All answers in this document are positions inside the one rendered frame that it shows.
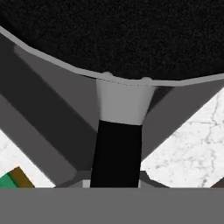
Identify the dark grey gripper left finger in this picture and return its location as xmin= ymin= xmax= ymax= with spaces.
xmin=54 ymin=170 xmax=94 ymax=189

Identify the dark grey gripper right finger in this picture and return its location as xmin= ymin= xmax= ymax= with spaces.
xmin=137 ymin=171 xmax=171 ymax=189

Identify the black pan with grey handle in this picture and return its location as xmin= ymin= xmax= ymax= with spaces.
xmin=0 ymin=0 xmax=224 ymax=189

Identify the green and brown sponge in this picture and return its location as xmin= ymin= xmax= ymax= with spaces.
xmin=0 ymin=165 xmax=36 ymax=189

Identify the dark brown object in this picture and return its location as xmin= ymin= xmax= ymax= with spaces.
xmin=209 ymin=176 xmax=224 ymax=189

